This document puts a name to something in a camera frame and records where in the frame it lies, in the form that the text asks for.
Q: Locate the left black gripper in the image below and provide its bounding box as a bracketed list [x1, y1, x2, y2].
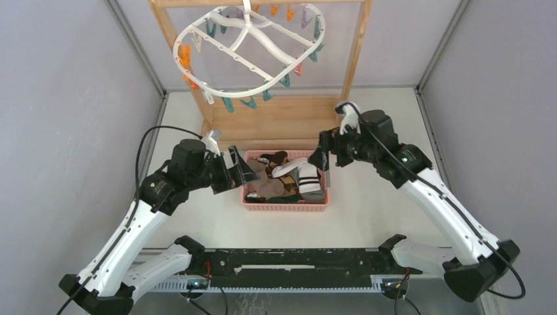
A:
[187, 145, 260, 194]

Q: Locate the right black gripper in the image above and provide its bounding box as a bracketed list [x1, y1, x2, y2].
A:
[309, 120, 379, 171]

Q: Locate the white grey sock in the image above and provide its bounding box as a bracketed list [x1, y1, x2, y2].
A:
[272, 157, 321, 194]

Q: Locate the taupe striped cuff sock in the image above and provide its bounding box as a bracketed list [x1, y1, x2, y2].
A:
[247, 159, 284, 199]

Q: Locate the dark brown argyle sock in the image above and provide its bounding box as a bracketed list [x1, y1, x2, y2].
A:
[257, 151, 298, 196]

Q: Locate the dark green sock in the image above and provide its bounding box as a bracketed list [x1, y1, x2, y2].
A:
[242, 194, 303, 204]

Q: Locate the white round clip hanger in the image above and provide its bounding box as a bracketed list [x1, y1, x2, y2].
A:
[172, 1, 326, 113]

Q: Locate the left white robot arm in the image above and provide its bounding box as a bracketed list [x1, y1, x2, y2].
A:
[58, 136, 259, 314]

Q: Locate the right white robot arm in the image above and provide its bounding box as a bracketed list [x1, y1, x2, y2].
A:
[309, 110, 520, 302]

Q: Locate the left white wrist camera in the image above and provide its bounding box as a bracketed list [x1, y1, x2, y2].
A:
[201, 129, 222, 156]

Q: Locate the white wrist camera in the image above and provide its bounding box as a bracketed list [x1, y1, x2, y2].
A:
[201, 129, 222, 156]
[335, 101, 361, 135]

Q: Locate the wooden hanger stand frame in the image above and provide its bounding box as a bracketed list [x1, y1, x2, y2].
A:
[149, 1, 373, 150]

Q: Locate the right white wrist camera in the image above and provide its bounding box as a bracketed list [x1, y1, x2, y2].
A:
[335, 101, 361, 135]

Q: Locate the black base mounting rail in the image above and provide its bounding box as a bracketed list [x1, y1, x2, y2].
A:
[179, 248, 419, 287]

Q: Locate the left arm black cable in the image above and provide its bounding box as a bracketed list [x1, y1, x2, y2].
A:
[55, 126, 206, 315]

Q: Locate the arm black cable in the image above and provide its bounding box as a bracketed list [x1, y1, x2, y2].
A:
[337, 102, 527, 300]
[55, 126, 206, 315]

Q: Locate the white slotted cable duct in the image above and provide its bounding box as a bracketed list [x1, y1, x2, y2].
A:
[148, 278, 384, 293]

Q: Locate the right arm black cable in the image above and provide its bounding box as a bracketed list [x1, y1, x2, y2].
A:
[337, 102, 527, 300]

